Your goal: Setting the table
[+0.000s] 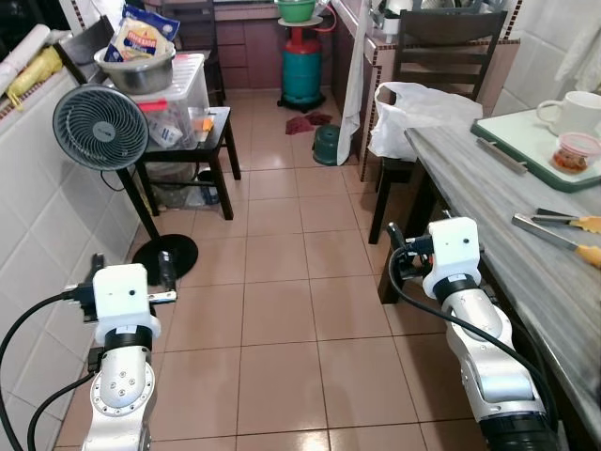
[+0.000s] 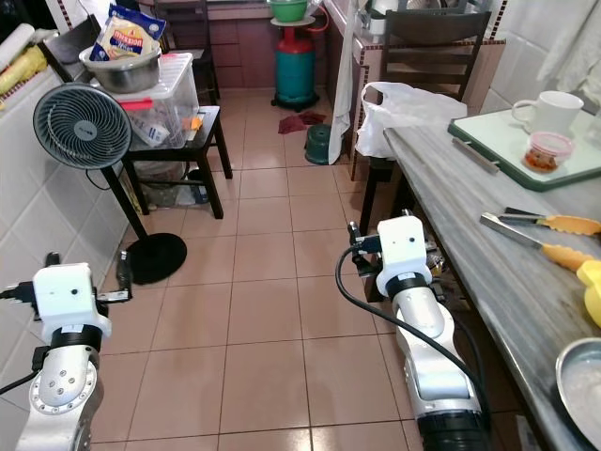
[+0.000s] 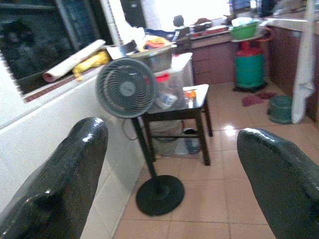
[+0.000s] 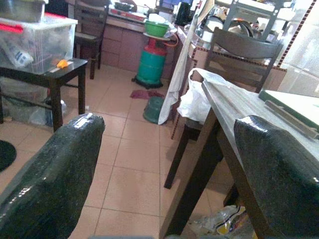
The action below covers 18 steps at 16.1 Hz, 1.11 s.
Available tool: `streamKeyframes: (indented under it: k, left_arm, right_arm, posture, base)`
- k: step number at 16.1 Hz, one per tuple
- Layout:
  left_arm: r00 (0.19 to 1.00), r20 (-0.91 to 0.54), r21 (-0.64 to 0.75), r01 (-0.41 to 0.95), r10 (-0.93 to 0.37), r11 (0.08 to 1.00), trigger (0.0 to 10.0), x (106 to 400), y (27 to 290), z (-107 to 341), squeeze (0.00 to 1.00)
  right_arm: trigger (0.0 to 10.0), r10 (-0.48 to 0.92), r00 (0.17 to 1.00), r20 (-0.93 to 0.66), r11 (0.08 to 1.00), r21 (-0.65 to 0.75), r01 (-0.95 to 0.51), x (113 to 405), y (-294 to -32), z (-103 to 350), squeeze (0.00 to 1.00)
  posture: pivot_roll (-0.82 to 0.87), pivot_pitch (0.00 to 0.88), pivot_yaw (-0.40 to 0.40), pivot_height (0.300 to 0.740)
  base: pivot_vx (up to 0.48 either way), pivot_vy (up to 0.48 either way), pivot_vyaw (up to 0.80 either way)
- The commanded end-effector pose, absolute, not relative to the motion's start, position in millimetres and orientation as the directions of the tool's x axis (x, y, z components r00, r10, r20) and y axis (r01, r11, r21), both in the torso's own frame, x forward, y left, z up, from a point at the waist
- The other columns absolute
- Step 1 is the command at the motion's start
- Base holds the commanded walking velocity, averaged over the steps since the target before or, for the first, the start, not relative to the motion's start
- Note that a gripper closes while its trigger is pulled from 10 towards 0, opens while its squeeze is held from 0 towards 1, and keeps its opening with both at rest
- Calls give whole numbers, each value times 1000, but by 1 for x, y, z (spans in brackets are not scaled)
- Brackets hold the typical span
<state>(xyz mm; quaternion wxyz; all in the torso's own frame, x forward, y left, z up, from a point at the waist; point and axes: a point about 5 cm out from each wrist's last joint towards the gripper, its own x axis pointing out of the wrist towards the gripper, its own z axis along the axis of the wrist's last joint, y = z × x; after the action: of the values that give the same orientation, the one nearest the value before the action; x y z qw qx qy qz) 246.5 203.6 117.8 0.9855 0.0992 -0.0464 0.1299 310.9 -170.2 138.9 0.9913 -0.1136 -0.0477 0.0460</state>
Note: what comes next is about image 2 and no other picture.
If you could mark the small black side table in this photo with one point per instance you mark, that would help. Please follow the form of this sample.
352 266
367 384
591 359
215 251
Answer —
214 136

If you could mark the small orange packet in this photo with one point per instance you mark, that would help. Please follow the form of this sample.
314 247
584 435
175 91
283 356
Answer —
195 122

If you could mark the large steel mixing bowl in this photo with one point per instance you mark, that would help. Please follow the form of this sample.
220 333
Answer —
127 77

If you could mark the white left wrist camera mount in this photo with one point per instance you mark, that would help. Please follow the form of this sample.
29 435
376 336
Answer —
68 296

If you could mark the pink lidded food tub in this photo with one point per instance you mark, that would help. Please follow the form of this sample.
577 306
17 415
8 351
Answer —
548 146

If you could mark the grey standing fan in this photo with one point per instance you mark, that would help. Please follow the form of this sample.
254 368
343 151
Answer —
80 125

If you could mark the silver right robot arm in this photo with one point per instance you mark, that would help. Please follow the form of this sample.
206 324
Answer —
427 348

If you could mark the white plastic bag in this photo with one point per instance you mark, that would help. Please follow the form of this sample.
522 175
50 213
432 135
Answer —
394 117

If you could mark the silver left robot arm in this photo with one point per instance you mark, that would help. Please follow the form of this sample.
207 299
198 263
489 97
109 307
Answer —
66 395

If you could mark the dark wooden slatted chair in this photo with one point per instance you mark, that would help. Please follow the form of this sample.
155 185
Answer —
432 56

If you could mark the green plastic basin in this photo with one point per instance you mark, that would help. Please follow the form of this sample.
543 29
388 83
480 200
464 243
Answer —
288 9

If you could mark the grey wood-grain counter table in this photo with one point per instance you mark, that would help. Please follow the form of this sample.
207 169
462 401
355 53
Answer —
470 225

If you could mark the white roll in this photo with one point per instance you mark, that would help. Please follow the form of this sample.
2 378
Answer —
14 42

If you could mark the red cloth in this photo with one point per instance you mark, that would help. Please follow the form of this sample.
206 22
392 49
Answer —
299 122

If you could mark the crumpled clear plastic bag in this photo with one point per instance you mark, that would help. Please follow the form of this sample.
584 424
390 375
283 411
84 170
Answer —
174 188

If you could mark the green rimmed tray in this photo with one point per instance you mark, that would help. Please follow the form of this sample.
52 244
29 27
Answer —
498 141

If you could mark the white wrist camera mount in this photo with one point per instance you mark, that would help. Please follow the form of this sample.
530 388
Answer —
68 296
406 246

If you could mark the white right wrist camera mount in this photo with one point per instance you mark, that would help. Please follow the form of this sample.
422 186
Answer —
406 246

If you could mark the clear plastic storage box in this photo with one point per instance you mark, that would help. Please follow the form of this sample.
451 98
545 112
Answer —
177 85

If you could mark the white hanging cloth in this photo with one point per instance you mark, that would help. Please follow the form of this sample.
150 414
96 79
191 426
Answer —
341 85

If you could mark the blue yellow snack bag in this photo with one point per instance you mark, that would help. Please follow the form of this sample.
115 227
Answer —
130 39

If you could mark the teal gas cylinder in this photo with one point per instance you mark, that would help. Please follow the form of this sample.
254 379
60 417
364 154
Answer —
296 75

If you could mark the small steel bowl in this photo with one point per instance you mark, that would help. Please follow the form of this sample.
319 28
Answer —
584 385

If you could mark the yellow plastic scoop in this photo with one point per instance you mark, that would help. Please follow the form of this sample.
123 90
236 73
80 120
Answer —
592 291

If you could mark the white mug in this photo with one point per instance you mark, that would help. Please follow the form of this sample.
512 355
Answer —
554 113

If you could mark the yellow plastic bag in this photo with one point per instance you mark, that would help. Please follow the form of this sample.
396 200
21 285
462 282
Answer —
23 68

